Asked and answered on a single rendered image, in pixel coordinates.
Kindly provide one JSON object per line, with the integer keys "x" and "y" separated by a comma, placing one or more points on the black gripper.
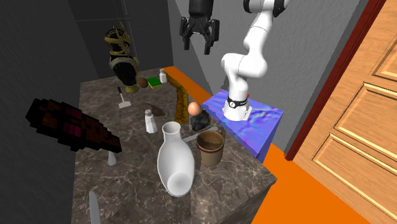
{"x": 201, "y": 11}

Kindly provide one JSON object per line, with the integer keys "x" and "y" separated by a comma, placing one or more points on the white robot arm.
{"x": 248, "y": 62}

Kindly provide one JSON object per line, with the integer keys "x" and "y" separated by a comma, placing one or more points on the small white shaker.
{"x": 162, "y": 77}

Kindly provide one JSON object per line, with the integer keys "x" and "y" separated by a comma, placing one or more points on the green sponge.
{"x": 154, "y": 82}

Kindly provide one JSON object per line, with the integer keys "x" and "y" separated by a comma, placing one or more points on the yellow-brown curved figure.
{"x": 181, "y": 102}

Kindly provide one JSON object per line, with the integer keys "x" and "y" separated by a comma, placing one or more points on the brown egg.
{"x": 142, "y": 82}

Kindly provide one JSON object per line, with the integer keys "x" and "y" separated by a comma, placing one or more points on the pale orange egg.
{"x": 194, "y": 109}

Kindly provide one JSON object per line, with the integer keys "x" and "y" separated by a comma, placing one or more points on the black and gold bust figure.
{"x": 124, "y": 66}

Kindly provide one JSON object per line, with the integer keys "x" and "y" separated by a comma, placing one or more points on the flat brown plate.
{"x": 156, "y": 109}

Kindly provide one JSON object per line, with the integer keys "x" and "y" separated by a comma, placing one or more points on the black box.
{"x": 200, "y": 121}

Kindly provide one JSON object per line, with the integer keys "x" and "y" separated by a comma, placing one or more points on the large white shaker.
{"x": 150, "y": 122}

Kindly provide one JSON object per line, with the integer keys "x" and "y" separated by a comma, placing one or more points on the grey butter knife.
{"x": 189, "y": 138}

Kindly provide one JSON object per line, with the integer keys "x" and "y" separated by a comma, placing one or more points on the blue patterned robot stand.
{"x": 257, "y": 130}

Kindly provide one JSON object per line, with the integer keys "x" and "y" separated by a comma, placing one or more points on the brown crock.
{"x": 210, "y": 152}

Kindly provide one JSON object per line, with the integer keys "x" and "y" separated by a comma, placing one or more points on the white vase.
{"x": 175, "y": 161}

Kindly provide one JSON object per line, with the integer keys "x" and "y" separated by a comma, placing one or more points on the grey pointed utensil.
{"x": 112, "y": 158}

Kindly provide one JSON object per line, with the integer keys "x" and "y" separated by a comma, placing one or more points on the dark red blocky object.
{"x": 71, "y": 127}

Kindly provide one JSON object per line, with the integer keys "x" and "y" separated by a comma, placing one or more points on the wooden panel door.
{"x": 356, "y": 124}

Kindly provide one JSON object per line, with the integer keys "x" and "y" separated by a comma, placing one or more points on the grey knife blade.
{"x": 94, "y": 209}

